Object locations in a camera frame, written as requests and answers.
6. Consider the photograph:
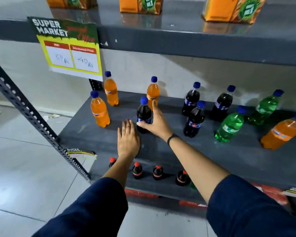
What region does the navy blue right sleeve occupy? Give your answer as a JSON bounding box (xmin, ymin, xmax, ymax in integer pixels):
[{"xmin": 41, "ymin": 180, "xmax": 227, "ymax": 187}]
[{"xmin": 206, "ymin": 174, "xmax": 296, "ymax": 237}]

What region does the grey metal shelf board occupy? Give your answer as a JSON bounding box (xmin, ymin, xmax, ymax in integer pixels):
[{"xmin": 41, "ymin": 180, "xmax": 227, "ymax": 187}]
[
  {"xmin": 0, "ymin": 0, "xmax": 296, "ymax": 67},
  {"xmin": 88, "ymin": 155, "xmax": 208, "ymax": 205},
  {"xmin": 57, "ymin": 90, "xmax": 296, "ymax": 193}
]

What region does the person's right forearm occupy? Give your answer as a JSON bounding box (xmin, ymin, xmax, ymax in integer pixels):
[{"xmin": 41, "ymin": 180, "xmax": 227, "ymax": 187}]
[{"xmin": 169, "ymin": 137, "xmax": 230, "ymax": 204}]

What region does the navy blue sleeve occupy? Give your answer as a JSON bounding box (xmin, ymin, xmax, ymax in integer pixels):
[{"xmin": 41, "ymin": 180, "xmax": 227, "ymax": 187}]
[
  {"xmin": 206, "ymin": 174, "xmax": 296, "ymax": 237},
  {"xmin": 31, "ymin": 177, "xmax": 129, "ymax": 237}
]

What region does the slotted grey shelf post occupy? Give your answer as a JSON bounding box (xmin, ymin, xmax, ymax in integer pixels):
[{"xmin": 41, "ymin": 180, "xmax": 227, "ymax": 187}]
[
  {"xmin": 0, "ymin": 54, "xmax": 93, "ymax": 184},
  {"xmin": 88, "ymin": 79, "xmax": 104, "ymax": 92}
]

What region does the large yellow price sign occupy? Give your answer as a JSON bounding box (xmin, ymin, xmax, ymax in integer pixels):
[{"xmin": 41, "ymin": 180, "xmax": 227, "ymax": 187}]
[{"xmin": 27, "ymin": 16, "xmax": 104, "ymax": 82}]

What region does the navy blue left sleeve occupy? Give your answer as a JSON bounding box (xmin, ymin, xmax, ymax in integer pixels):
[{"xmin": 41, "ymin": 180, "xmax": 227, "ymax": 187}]
[{"xmin": 31, "ymin": 177, "xmax": 129, "ymax": 237}]

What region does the red floor tape strip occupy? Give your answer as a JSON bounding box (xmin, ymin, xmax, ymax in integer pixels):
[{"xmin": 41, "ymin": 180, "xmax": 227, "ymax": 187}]
[{"xmin": 124, "ymin": 188, "xmax": 208, "ymax": 209}]

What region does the black wristband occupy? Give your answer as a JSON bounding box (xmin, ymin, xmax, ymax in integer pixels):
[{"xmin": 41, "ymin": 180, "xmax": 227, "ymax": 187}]
[{"xmin": 167, "ymin": 133, "xmax": 181, "ymax": 147}]

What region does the person's left forearm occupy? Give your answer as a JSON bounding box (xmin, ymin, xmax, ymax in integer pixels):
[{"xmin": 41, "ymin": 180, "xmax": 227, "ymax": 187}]
[{"xmin": 102, "ymin": 154, "xmax": 135, "ymax": 189}]

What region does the person's right hand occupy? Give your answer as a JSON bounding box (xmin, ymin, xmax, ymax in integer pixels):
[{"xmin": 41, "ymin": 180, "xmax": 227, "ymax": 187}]
[{"xmin": 136, "ymin": 100, "xmax": 174, "ymax": 142}]

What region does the green soda bottle blue cap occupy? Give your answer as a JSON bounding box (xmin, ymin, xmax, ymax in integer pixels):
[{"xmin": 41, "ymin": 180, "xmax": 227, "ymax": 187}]
[
  {"xmin": 247, "ymin": 89, "xmax": 284, "ymax": 126},
  {"xmin": 215, "ymin": 105, "xmax": 247, "ymax": 143}
]

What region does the person's left hand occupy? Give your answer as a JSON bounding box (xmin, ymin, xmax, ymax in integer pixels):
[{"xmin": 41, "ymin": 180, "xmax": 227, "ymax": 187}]
[{"xmin": 117, "ymin": 119, "xmax": 141, "ymax": 159}]

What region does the orange soda bottle blue cap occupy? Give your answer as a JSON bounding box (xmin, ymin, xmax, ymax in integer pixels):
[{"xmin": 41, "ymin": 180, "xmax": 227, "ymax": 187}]
[
  {"xmin": 104, "ymin": 71, "xmax": 119, "ymax": 106},
  {"xmin": 147, "ymin": 76, "xmax": 160, "ymax": 111},
  {"xmin": 90, "ymin": 90, "xmax": 111, "ymax": 128},
  {"xmin": 260, "ymin": 112, "xmax": 296, "ymax": 150}
]

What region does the dark cola bottle blue cap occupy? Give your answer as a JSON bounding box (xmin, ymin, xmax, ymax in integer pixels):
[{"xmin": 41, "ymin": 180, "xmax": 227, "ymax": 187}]
[
  {"xmin": 182, "ymin": 82, "xmax": 201, "ymax": 117},
  {"xmin": 209, "ymin": 85, "xmax": 236, "ymax": 122},
  {"xmin": 184, "ymin": 101, "xmax": 206, "ymax": 138},
  {"xmin": 136, "ymin": 97, "xmax": 152, "ymax": 134}
]

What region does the orange juice carton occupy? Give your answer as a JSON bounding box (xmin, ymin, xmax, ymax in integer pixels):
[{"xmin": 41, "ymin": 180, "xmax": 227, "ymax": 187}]
[
  {"xmin": 202, "ymin": 0, "xmax": 268, "ymax": 25},
  {"xmin": 45, "ymin": 0, "xmax": 98, "ymax": 10},
  {"xmin": 119, "ymin": 0, "xmax": 164, "ymax": 15}
]

